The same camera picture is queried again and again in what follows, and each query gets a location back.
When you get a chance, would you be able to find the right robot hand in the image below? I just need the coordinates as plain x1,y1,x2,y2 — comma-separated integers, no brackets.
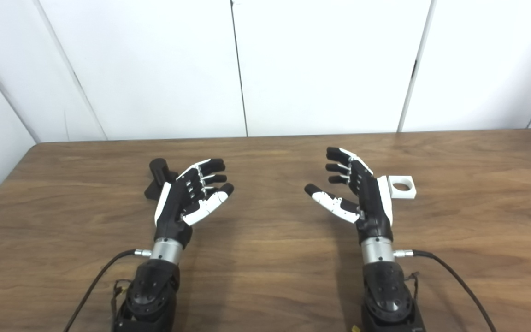
304,147,394,244

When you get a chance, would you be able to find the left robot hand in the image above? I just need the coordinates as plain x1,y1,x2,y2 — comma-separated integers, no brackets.
154,158,235,248

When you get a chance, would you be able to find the black peg with square base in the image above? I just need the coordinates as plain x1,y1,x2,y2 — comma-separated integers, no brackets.
144,158,179,201

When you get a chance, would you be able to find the white square piece with hole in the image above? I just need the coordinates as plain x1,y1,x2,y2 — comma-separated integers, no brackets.
387,175,417,200

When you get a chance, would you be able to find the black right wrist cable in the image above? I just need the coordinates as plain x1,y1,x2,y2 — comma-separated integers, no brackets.
393,249,497,332

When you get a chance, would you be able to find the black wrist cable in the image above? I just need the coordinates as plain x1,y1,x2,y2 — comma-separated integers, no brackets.
63,249,153,332
393,249,497,332

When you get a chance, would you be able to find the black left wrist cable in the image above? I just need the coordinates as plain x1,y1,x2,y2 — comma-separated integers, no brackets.
63,249,153,332

